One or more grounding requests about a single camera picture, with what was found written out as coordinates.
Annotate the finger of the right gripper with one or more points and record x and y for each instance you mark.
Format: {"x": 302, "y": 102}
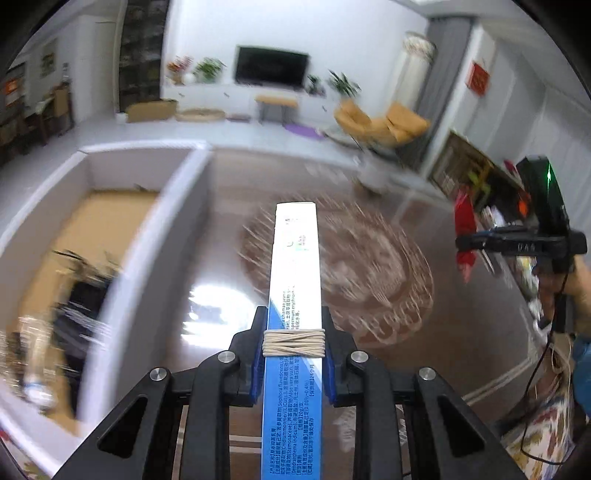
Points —
{"x": 475, "y": 234}
{"x": 470, "y": 245}

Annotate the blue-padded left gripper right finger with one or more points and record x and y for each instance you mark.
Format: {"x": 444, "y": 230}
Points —
{"x": 408, "y": 425}

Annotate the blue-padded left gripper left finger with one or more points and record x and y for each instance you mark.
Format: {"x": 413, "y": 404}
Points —
{"x": 176, "y": 422}

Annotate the red pyramid gift box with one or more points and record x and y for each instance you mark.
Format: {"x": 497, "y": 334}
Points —
{"x": 465, "y": 224}

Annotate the black cardboard box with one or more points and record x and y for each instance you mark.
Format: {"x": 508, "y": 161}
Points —
{"x": 76, "y": 320}

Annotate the blue white medicine box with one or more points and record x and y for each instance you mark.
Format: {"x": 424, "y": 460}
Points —
{"x": 293, "y": 348}

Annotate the right hand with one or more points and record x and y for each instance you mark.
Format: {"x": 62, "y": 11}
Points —
{"x": 577, "y": 286}

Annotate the wooden chair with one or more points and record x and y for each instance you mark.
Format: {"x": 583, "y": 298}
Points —
{"x": 461, "y": 165}

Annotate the clear jar black lid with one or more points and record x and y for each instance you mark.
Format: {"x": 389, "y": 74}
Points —
{"x": 374, "y": 173}

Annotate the orange lounge chair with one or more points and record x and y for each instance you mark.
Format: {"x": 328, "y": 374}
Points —
{"x": 398, "y": 127}

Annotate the potted plant right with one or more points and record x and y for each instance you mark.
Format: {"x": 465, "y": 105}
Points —
{"x": 345, "y": 88}

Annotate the potted plant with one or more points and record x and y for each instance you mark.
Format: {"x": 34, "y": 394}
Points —
{"x": 209, "y": 70}
{"x": 345, "y": 88}

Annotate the grey storage bin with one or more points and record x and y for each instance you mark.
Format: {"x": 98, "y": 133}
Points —
{"x": 126, "y": 210}

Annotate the wooden bench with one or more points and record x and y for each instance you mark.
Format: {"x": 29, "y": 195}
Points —
{"x": 285, "y": 104}

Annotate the black television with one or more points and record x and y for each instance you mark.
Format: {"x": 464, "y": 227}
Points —
{"x": 265, "y": 66}

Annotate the white tv cabinet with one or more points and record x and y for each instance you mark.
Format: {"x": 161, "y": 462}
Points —
{"x": 234, "y": 99}

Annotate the potted plant left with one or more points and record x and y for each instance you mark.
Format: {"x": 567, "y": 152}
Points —
{"x": 209, "y": 70}

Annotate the cardboard box on floor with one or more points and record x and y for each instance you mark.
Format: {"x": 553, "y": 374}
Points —
{"x": 159, "y": 110}

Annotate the flower vase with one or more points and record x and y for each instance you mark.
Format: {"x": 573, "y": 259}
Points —
{"x": 178, "y": 69}

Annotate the dark glass cabinet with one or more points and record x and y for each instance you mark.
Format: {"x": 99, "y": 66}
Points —
{"x": 140, "y": 54}

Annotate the red wall decoration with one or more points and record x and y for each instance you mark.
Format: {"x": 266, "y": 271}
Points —
{"x": 478, "y": 79}

